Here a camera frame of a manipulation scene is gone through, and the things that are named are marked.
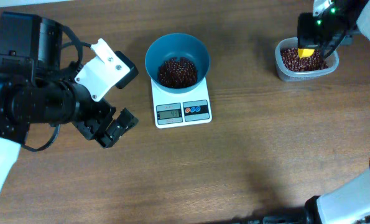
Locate teal plastic bowl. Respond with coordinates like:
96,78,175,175
145,33,211,93

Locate white digital kitchen scale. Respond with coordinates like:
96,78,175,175
151,79,213,129

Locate red beans in container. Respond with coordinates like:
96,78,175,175
280,48,328,72

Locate clear plastic container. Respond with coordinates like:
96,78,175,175
275,37,340,82

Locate red beans in bowl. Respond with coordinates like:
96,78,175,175
157,57,198,89

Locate yellow plastic measuring scoop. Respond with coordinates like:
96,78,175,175
297,49,315,58

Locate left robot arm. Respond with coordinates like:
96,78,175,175
0,12,138,193

